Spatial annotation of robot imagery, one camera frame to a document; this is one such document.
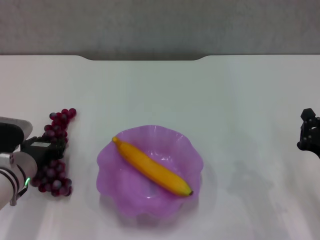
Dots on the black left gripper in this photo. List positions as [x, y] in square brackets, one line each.
[42, 155]

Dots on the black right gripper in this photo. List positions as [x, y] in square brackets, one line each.
[315, 143]

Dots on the dark red grape bunch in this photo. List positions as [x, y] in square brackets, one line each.
[53, 172]

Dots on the yellow banana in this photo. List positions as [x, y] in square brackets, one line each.
[155, 170]

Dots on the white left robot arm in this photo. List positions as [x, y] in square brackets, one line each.
[22, 165]

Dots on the purple wavy plastic bowl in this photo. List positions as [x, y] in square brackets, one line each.
[120, 180]

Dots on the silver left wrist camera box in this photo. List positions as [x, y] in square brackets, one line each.
[10, 137]

